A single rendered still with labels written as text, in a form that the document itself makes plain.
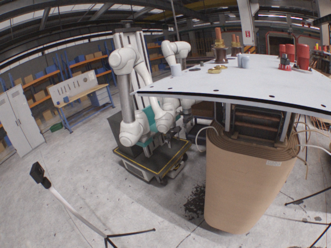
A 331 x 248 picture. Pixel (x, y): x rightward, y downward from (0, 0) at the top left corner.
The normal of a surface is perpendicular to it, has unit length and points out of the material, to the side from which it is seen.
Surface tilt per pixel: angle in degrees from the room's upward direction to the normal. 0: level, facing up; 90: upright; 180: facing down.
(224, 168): 90
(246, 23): 90
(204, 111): 90
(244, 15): 90
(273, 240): 0
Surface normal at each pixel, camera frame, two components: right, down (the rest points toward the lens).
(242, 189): -0.57, 0.47
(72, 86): 0.81, 0.15
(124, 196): -0.17, -0.86
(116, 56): -0.27, 0.46
